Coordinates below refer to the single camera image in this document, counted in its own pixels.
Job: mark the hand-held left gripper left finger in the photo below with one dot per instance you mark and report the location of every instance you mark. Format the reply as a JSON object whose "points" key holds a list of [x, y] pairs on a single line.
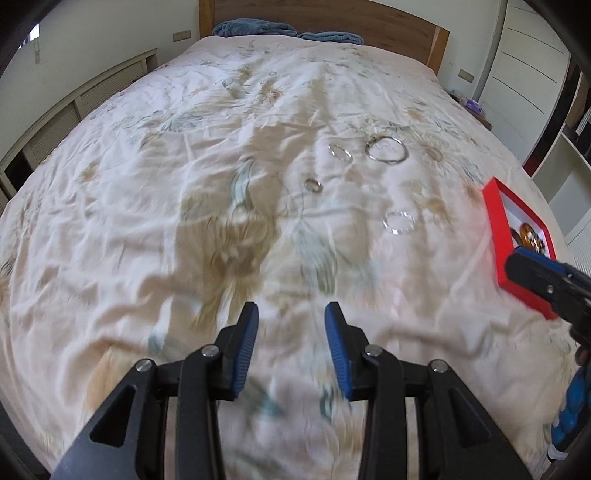
{"points": [[244, 346]]}

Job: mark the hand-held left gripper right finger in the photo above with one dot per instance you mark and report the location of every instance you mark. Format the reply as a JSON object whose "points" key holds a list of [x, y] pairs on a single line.
{"points": [[336, 350]]}

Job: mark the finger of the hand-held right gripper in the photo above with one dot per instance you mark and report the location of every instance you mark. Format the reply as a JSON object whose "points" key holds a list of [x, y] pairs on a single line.
{"points": [[535, 270]]}

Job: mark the amber bangle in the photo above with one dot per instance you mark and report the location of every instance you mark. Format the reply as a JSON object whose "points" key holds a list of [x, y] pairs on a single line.
{"points": [[531, 230]]}

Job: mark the red jewelry box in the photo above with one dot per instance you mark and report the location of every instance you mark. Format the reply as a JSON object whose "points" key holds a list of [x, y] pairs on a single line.
{"points": [[496, 240]]}

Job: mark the white open shelf unit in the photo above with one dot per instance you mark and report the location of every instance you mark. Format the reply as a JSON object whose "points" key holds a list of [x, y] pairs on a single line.
{"points": [[565, 184]]}

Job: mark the floral bed blanket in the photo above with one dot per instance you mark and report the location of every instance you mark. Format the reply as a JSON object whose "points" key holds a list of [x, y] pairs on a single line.
{"points": [[161, 207]]}

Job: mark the wooden nightstand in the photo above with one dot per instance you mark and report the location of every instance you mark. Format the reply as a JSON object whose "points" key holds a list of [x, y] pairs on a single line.
{"points": [[480, 117]]}

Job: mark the purple box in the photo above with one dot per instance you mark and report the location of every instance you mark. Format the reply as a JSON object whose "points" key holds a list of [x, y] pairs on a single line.
{"points": [[473, 105]]}

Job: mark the silver hoop earring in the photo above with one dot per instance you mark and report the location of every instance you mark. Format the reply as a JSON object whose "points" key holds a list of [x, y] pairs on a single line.
{"points": [[332, 151], [346, 158]]}

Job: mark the large silver bangle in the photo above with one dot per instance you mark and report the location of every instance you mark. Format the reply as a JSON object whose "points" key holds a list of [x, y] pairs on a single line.
{"points": [[371, 154]]}

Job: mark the white wardrobe door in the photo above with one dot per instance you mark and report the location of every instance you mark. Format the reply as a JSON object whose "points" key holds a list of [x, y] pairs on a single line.
{"points": [[526, 69]]}

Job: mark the wooden headboard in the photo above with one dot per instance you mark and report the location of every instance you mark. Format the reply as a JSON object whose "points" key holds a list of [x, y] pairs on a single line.
{"points": [[369, 23]]}

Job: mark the blue folded towel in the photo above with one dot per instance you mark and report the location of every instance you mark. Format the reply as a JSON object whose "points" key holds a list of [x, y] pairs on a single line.
{"points": [[330, 38]]}

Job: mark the blue folded blanket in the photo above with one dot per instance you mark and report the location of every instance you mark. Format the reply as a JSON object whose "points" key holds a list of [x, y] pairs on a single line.
{"points": [[254, 27]]}

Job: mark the wall socket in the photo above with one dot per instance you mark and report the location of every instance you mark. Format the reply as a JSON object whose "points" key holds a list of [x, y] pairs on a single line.
{"points": [[466, 75], [182, 35]]}

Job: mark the white louvered wall cabinet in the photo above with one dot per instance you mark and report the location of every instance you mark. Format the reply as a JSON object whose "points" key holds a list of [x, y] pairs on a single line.
{"points": [[69, 101]]}

